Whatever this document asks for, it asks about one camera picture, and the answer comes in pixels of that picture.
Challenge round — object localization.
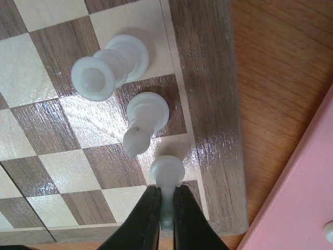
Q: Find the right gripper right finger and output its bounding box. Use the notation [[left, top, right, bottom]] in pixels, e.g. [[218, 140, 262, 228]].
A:
[[173, 185, 228, 250]]

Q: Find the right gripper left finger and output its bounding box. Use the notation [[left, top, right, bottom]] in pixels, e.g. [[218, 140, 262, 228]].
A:
[[99, 185, 162, 250]]

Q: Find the white knight chess piece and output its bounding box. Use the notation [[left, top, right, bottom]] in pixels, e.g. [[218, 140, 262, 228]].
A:
[[150, 155, 185, 232]]

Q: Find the white bishop chess piece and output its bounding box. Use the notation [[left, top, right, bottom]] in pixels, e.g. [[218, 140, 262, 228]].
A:
[[123, 92, 170, 158]]

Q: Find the white queen chess piece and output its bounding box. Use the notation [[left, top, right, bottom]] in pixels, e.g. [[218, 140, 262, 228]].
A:
[[71, 34, 149, 102]]

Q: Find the wooden folding chess board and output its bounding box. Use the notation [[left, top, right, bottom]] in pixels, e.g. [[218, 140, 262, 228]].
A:
[[1, 1, 249, 249]]

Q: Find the pink rubber tray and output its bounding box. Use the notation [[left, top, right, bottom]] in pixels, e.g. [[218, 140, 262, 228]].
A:
[[238, 89, 332, 249]]

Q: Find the white pawn front tray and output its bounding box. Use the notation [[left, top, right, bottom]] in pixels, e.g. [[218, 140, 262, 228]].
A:
[[323, 221, 333, 243]]

